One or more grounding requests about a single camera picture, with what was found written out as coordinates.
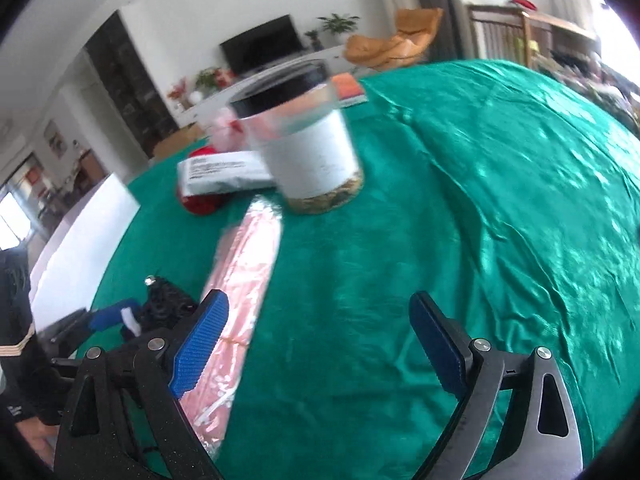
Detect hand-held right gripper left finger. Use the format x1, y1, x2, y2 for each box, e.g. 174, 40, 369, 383
52, 289, 230, 480

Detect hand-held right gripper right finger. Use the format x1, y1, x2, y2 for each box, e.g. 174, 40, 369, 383
409, 291, 583, 480

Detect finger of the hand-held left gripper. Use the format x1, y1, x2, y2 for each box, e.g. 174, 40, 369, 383
47, 299, 142, 343

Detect black mesh sponge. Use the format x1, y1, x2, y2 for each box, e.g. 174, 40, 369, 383
134, 274, 200, 335

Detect long pink plastic packet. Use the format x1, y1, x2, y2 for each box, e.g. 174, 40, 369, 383
179, 199, 285, 461

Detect white storage box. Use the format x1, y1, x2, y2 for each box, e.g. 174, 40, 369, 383
29, 172, 142, 333

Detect person's dark jacket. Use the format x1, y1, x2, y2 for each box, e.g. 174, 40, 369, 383
0, 247, 56, 428

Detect green satin tablecloth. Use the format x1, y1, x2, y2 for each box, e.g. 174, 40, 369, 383
90, 57, 640, 480

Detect red round object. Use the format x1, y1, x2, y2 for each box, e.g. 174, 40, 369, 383
177, 142, 237, 217

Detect white wet wipes packet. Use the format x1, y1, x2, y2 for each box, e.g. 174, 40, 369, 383
176, 150, 278, 198

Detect cardboard box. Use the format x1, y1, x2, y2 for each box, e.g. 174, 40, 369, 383
150, 125, 206, 161

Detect clear jar with black lid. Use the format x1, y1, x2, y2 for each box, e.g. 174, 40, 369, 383
229, 59, 365, 216

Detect dark bookcase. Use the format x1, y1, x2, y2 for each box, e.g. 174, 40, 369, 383
84, 12, 180, 161

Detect red flowers in vase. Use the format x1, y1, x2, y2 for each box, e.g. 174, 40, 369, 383
167, 77, 188, 111

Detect leafy green plant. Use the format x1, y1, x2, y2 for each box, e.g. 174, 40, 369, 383
195, 66, 221, 96

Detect orange book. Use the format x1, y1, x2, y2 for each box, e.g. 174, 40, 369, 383
330, 72, 369, 109

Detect orange lounge chair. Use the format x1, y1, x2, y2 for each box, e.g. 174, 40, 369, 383
345, 7, 445, 72

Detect black television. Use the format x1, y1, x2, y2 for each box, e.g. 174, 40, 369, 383
220, 14, 307, 77

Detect windowsill clutter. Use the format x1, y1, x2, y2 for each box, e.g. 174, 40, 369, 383
540, 45, 640, 131

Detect white television cabinet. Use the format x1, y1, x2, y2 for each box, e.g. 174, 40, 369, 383
175, 42, 361, 131

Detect large potted plant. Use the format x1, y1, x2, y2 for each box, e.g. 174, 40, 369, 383
317, 12, 361, 46

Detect grey curtain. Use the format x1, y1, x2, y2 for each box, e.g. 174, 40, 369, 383
405, 0, 471, 63

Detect wall picture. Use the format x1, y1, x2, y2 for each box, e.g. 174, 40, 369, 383
42, 119, 68, 158

